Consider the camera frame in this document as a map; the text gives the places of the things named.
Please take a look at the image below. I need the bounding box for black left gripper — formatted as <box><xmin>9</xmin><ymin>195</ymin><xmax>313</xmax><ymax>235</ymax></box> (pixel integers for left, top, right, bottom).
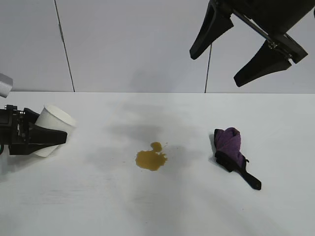
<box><xmin>0</xmin><ymin>105</ymin><xmax>68</xmax><ymax>156</ymax></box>

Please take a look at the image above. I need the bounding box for purple cloth with black trim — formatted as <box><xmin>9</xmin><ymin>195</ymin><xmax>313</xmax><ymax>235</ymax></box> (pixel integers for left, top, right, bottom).
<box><xmin>213</xmin><ymin>126</ymin><xmax>262</xmax><ymax>191</ymax></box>

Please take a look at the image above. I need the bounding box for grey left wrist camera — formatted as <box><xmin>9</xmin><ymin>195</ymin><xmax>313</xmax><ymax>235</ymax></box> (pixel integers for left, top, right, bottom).
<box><xmin>0</xmin><ymin>73</ymin><xmax>14</xmax><ymax>98</ymax></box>

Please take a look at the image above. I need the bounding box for brown liquid spill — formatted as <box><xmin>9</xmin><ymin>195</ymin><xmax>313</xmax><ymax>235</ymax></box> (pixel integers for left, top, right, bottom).
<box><xmin>134</xmin><ymin>141</ymin><xmax>170</xmax><ymax>172</ymax></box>

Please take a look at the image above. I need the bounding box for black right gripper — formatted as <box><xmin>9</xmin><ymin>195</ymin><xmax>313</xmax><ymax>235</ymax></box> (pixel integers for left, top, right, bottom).
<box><xmin>189</xmin><ymin>0</ymin><xmax>315</xmax><ymax>87</ymax></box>

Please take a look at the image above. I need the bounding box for white paper cup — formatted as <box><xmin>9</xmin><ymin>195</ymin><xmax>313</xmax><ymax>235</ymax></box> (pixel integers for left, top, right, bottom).
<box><xmin>33</xmin><ymin>104</ymin><xmax>77</xmax><ymax>158</ymax></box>

